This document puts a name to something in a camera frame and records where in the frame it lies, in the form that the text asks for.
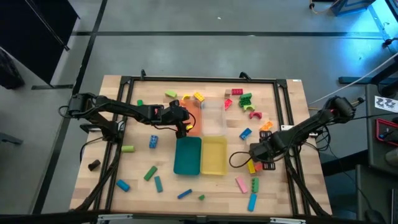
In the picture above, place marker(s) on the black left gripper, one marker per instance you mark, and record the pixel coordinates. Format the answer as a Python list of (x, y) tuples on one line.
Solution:
[(178, 115)]

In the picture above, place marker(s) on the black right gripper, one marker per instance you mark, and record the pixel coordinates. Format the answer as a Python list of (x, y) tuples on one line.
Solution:
[(262, 150)]

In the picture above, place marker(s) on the salmon Lego brick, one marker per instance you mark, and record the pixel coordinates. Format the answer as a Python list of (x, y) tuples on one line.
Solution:
[(258, 167)]

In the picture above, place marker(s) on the yellow wooden arch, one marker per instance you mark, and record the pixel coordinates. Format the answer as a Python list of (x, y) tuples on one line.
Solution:
[(186, 97)]

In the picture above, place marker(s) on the yellow wooden plank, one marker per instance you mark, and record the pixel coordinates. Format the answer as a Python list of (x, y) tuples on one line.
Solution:
[(251, 166)]

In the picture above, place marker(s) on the orange Lego brick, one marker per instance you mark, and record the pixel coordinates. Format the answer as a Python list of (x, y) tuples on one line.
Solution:
[(266, 126)]

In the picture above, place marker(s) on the lime wooden block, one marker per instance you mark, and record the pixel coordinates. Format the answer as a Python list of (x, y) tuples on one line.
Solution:
[(170, 93)]

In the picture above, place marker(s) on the red wooden arch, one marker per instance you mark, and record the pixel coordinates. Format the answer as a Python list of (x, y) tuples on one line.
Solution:
[(255, 114)]

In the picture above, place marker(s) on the teal plastic bin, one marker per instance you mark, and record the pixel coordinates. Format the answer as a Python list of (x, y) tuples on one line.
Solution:
[(187, 155)]

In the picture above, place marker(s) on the green wooden cylinder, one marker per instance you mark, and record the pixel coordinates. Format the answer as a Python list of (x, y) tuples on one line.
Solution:
[(140, 102)]

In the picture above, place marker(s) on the pink wooden plank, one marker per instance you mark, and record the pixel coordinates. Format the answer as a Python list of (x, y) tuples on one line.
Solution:
[(241, 184)]

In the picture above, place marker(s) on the lime wooden arch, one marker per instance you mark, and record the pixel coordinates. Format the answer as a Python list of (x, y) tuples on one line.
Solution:
[(249, 107)]

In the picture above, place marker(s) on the red Lego brick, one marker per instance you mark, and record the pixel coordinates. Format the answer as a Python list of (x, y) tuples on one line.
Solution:
[(228, 103)]

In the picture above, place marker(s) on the yellow plastic bin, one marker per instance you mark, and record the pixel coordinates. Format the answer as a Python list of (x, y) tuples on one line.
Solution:
[(214, 155)]

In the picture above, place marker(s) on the light blue wooden plank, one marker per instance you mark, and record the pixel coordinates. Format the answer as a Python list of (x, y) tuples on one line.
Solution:
[(252, 202)]

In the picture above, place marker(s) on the tan wooden block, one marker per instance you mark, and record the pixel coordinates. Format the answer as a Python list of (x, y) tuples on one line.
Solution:
[(228, 92)]

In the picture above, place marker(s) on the lime wooden cylinder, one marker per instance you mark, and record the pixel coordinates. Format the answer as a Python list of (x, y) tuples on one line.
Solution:
[(127, 148)]

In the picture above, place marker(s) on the green wooden plank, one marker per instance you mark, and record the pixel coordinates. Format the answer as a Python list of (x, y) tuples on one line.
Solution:
[(201, 197), (150, 173)]

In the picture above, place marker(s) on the magenta Lego brick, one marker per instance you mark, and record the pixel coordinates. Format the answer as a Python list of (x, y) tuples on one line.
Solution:
[(237, 91)]

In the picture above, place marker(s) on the teal wooden plank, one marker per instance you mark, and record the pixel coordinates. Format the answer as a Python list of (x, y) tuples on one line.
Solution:
[(158, 183)]

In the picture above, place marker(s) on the thin blue wooden stick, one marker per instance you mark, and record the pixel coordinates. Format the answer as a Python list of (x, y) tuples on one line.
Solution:
[(184, 193)]

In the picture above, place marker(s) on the blue wooden cylinder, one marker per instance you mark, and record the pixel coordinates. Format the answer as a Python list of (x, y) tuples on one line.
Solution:
[(123, 185)]

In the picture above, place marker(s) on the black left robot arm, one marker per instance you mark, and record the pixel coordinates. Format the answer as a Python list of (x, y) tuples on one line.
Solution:
[(124, 109)]

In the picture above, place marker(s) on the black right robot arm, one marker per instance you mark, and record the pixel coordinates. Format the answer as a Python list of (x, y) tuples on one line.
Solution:
[(304, 127)]

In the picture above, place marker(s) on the small yellow tag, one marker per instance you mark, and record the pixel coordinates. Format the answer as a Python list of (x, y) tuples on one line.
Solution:
[(189, 127)]

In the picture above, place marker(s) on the orange plastic bin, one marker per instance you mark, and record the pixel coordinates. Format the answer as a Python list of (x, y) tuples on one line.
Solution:
[(195, 132)]

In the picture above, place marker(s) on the yellow Lego brick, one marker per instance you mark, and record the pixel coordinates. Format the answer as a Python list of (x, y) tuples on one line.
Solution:
[(199, 96)]

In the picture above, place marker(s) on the clear plastic bin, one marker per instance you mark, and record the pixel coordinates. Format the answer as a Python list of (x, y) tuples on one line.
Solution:
[(214, 118)]

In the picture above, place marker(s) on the dark green Lego brick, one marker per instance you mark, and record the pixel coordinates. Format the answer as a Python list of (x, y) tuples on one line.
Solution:
[(244, 103)]

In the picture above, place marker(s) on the small black object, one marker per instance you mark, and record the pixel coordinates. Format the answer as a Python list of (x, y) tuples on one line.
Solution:
[(94, 165)]

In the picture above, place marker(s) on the black stand bar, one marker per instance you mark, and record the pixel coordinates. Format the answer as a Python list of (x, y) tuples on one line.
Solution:
[(345, 80)]

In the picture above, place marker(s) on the black side desk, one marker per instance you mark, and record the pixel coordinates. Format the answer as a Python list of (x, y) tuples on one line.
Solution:
[(371, 124)]

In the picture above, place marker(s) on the red case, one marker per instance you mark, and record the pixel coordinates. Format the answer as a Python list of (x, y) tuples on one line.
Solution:
[(377, 130)]

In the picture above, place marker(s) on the black low desk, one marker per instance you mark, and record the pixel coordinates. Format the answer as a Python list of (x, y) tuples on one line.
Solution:
[(373, 193)]

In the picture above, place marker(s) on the grey round object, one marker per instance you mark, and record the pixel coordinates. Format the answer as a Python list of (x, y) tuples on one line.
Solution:
[(392, 158)]

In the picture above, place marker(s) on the black computer mouse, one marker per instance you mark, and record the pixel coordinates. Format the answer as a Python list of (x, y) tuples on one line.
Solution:
[(374, 217)]

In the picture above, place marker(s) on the printed white paper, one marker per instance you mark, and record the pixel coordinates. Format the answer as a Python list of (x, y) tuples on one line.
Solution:
[(385, 104)]

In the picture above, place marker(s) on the black tripod clamp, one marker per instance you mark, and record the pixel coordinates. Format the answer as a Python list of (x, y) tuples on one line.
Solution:
[(388, 41)]

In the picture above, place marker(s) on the blue box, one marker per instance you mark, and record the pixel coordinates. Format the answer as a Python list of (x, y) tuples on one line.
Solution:
[(351, 6)]

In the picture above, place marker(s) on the grey chair foot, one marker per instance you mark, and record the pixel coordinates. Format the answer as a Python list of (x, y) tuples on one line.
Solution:
[(9, 138)]

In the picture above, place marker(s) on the black partition panel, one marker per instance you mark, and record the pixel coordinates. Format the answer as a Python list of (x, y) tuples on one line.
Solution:
[(31, 31)]

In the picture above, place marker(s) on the black bag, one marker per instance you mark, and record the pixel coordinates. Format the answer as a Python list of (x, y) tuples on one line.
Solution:
[(9, 74)]

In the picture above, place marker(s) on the black aluminium table frame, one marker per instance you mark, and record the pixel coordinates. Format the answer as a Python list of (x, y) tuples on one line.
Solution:
[(202, 79)]

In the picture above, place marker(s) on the black frame clamp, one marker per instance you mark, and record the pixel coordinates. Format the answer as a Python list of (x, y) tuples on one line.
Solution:
[(143, 74), (245, 75)]

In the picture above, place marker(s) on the silver frame bracket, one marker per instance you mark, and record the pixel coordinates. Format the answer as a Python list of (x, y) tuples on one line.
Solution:
[(287, 221), (115, 216)]

